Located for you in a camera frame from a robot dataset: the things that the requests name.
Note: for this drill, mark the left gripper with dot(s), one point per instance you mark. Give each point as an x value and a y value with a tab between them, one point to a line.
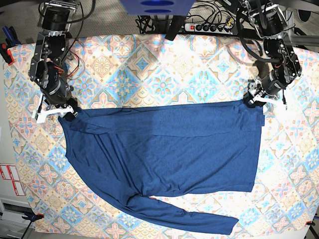
269	85

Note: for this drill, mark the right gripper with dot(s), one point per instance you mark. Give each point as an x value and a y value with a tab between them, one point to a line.
59	96

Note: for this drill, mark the blue long-sleeve T-shirt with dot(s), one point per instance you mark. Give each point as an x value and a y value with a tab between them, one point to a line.
130	157

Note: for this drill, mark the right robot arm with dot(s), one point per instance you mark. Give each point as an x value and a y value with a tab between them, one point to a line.
46	68

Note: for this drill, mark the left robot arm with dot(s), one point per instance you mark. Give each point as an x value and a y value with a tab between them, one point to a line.
270	25

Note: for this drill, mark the patterned tile tablecloth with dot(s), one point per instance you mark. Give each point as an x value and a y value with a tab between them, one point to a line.
139	71

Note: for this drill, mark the white power strip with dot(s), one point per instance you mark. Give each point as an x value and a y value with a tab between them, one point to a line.
210	28

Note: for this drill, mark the red black clamp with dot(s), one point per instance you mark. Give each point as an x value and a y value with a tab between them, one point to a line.
6	54

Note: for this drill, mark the red white label stickers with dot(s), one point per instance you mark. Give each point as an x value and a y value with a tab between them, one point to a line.
10	184

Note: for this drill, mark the blue clamp upper left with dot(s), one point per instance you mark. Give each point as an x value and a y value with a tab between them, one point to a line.
11	36

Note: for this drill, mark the black clamp lower left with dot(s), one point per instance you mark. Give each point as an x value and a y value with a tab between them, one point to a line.
32	217

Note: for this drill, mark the black clamp lower right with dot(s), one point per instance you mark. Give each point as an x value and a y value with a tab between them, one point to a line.
310	223

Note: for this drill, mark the black support post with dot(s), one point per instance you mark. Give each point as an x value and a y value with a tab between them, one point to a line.
175	26

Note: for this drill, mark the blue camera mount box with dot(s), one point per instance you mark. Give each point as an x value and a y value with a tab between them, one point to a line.
157	7

